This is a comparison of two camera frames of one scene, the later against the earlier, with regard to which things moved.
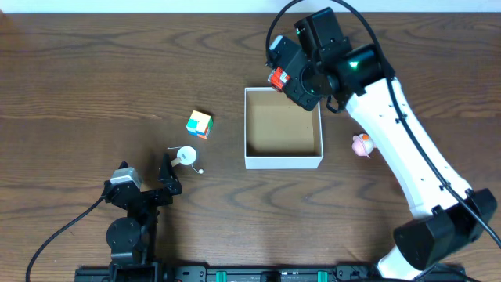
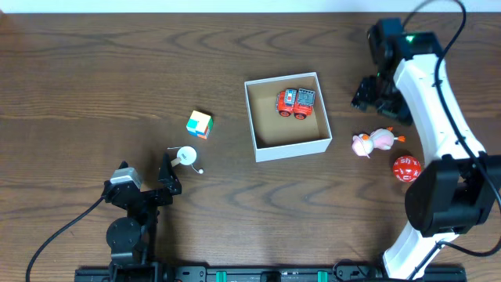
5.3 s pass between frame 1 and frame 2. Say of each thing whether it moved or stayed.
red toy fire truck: moved
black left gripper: stayed
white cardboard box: moved
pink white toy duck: stayed
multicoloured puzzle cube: stayed
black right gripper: moved
